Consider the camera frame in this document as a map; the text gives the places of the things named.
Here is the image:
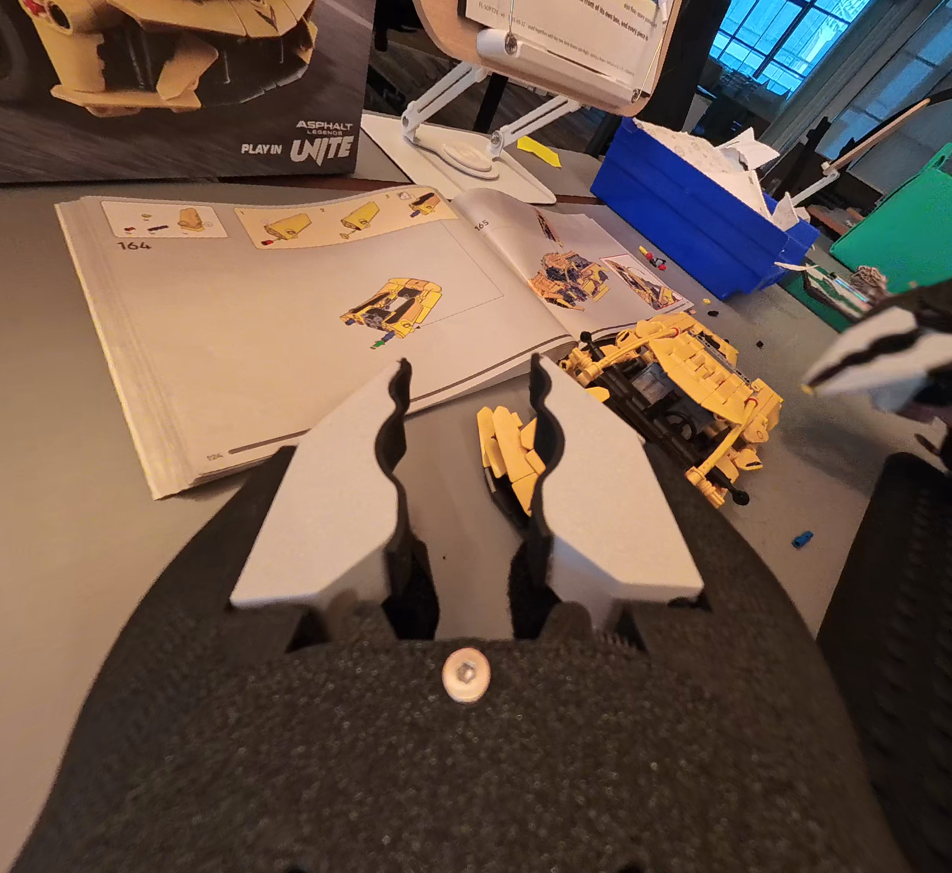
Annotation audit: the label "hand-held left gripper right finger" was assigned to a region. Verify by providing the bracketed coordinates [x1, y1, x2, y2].
[529, 353, 705, 630]

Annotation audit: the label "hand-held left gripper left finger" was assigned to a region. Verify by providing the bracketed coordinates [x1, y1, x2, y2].
[230, 357, 415, 611]

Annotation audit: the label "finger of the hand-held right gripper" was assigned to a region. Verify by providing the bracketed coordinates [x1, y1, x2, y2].
[809, 334, 952, 414]
[802, 305, 928, 387]

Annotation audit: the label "yellow brick subassembly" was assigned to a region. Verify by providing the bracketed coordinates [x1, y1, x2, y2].
[475, 405, 548, 518]

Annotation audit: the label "yellow brick car model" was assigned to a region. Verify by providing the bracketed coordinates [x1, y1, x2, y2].
[558, 313, 784, 510]

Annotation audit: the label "grey desk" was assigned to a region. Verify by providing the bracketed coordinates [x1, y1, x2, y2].
[0, 122, 952, 852]

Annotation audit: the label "model kit box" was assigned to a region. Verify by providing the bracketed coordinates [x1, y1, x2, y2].
[806, 266, 891, 318]

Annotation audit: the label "green storage bin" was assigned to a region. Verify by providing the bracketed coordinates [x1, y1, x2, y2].
[787, 266, 873, 333]

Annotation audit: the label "green board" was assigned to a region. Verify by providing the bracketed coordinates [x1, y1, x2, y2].
[829, 143, 952, 295]

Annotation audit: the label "open instruction booklet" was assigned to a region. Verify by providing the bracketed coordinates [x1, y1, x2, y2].
[55, 186, 697, 501]

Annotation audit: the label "scattered small brick pins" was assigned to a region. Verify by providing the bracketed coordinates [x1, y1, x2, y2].
[637, 244, 768, 350]

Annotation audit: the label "blue storage bin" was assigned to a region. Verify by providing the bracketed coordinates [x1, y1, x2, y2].
[589, 116, 820, 302]

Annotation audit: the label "crumpled white paper bags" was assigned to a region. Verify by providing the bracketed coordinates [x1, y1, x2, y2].
[631, 117, 809, 273]

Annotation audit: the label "black studded mat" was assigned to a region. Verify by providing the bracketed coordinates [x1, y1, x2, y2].
[816, 452, 952, 873]

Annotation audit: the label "white document stand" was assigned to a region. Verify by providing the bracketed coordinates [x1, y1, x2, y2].
[360, 0, 672, 207]

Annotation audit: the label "dark toy car set box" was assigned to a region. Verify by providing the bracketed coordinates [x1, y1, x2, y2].
[0, 0, 385, 184]

